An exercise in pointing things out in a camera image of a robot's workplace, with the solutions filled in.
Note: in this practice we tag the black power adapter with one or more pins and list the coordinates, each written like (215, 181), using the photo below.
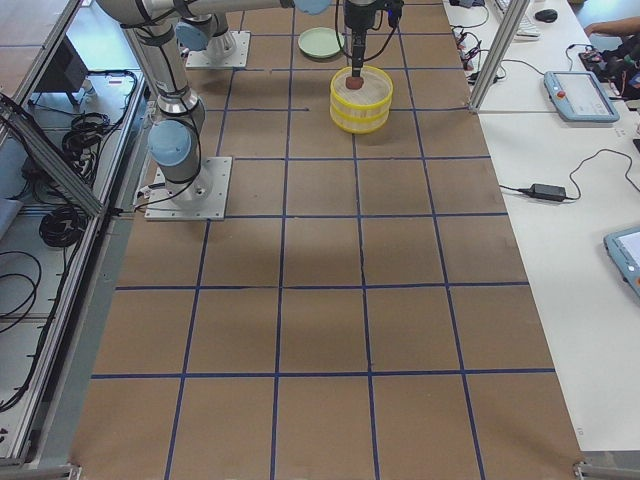
(546, 192)

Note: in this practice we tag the brown bun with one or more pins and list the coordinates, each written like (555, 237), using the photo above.
(354, 83)

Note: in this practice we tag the yellow steamer layer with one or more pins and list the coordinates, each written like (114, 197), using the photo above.
(376, 92)
(358, 121)

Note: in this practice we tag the black computer mouse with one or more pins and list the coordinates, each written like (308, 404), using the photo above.
(546, 15)

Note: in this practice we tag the aluminium frame post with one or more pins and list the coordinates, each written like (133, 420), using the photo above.
(500, 43)

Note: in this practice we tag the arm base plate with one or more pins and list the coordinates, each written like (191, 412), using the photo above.
(205, 198)
(227, 51)

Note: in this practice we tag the blue teach pendant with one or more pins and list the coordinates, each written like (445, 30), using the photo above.
(622, 248)
(579, 97)

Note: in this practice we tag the yellow bottom steamer layer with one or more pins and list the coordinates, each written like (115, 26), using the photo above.
(358, 121)

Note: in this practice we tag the yellow top steamer layer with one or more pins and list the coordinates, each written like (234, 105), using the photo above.
(376, 92)

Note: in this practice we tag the light green plate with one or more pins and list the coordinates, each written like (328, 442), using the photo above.
(321, 43)

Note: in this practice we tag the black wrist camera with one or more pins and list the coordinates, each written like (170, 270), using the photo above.
(394, 9)

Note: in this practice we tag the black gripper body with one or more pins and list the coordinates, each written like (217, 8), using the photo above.
(357, 20)

